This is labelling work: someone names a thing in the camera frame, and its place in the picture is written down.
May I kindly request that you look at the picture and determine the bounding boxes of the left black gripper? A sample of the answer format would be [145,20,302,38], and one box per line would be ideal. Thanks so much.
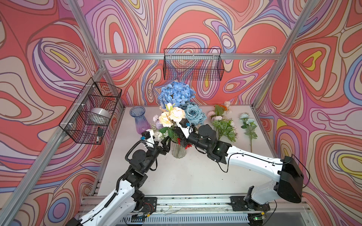
[141,133,170,174]

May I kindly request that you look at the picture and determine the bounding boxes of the clear ribbed glass vase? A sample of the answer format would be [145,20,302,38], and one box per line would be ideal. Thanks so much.
[171,142,187,159]

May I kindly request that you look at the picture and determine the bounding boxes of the white purple mixed bouquet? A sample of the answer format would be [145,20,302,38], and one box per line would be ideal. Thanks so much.
[152,115,168,141]

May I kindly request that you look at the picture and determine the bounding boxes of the red flower stem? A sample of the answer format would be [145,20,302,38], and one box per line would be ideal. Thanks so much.
[177,138,192,149]

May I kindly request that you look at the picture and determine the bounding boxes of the white green flower bunch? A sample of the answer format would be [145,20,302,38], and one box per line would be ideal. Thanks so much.
[206,109,238,142]

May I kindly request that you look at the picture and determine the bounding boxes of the teal rose flower stem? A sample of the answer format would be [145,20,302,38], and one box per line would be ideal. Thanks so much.
[181,102,206,126]

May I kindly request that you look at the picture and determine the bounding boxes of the cream peach rose bunch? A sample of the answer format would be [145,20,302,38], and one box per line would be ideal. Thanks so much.
[156,103,186,142]

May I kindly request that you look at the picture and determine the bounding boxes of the blue purple glass vase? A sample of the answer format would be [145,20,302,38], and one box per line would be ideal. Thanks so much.
[130,106,151,135]

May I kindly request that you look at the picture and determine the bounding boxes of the pale teal flower stem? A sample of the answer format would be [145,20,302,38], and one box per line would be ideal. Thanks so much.
[239,113,258,153]

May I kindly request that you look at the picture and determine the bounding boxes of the blue hydrangea flower stem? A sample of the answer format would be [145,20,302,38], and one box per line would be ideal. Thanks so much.
[158,82,196,109]

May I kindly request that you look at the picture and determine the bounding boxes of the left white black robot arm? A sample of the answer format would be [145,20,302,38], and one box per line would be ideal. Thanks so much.
[66,137,171,226]

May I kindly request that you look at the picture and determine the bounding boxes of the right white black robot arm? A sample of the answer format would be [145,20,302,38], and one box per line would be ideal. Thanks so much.
[180,122,304,210]

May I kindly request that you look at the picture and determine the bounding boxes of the orange flower stem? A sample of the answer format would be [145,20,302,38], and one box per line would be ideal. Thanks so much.
[215,101,231,116]

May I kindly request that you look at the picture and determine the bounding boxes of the small black device in basket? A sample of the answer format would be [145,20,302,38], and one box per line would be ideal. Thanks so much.
[96,127,104,144]

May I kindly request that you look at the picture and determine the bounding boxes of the white tape roll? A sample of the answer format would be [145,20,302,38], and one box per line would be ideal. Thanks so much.
[91,107,111,118]

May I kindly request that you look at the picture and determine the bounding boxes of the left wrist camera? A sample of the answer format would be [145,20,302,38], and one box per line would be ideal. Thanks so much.
[141,129,155,148]

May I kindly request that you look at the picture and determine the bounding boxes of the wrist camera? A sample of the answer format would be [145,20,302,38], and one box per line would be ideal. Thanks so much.
[141,129,155,148]
[177,118,193,139]

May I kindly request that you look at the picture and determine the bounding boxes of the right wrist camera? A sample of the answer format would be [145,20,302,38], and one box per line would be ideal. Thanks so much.
[177,118,193,139]

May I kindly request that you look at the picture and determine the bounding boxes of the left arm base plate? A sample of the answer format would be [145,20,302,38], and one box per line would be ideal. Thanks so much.
[133,197,157,214]

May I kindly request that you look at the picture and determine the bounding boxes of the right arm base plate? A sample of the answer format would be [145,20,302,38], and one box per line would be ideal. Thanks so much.
[229,196,271,212]

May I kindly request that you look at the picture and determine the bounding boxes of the black wire basket back wall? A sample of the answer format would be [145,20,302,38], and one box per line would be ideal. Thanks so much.
[163,47,225,82]

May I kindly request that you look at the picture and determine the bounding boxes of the black wire basket wall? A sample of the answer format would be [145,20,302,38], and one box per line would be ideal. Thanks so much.
[59,78,122,145]
[163,47,225,82]

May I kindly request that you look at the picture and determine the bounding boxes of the black wire basket left wall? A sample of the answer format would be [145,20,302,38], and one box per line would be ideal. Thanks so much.
[59,78,122,145]

